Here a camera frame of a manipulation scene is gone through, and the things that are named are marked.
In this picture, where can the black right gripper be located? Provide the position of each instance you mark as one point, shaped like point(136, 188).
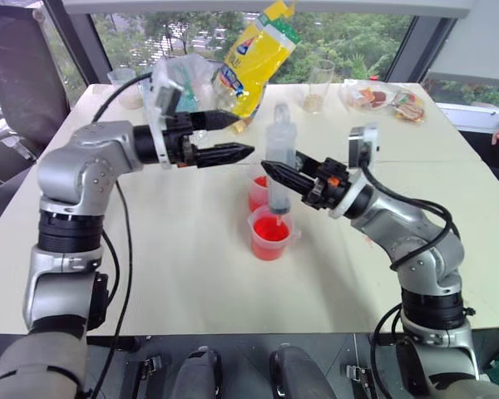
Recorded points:
point(328, 183)

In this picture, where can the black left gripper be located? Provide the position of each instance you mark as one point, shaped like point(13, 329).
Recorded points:
point(179, 141)

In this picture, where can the large clear plastic syringe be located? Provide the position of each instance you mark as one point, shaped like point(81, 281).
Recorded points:
point(279, 154)

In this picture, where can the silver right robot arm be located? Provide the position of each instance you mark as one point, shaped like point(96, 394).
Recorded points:
point(420, 249)

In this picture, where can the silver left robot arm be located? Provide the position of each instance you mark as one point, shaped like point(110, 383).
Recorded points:
point(75, 166)

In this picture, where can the plastic cup with red liquid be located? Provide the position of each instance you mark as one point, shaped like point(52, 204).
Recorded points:
point(270, 232)
point(258, 189)

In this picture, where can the clear plastic measuring cup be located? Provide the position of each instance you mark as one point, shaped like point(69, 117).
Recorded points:
point(126, 89)

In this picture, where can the clear crumpled plastic bag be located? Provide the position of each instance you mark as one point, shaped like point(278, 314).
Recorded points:
point(195, 83)

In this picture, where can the tall clear drinking glass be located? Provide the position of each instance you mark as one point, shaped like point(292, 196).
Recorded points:
point(318, 89)

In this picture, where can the yellow snack bag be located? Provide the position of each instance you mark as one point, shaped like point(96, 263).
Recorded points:
point(253, 62)

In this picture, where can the clear bag of red snacks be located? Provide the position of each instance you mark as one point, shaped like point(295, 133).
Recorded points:
point(368, 95)

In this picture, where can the small colourful snack packet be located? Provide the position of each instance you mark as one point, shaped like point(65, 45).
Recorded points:
point(409, 108)

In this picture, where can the dark rounded shape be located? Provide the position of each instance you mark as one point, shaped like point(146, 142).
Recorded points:
point(299, 374)
point(199, 374)

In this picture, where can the black office chair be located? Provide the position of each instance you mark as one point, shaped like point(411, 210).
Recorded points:
point(21, 83)

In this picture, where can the metal latch clamp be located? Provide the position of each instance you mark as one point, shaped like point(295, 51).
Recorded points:
point(151, 365)
point(356, 375)

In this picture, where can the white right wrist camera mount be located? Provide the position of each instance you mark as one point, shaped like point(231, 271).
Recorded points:
point(364, 143)

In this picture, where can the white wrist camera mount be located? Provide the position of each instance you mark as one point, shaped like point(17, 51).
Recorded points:
point(364, 143)
point(160, 95)

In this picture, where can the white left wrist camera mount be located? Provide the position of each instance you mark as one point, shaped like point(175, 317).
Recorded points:
point(160, 95)

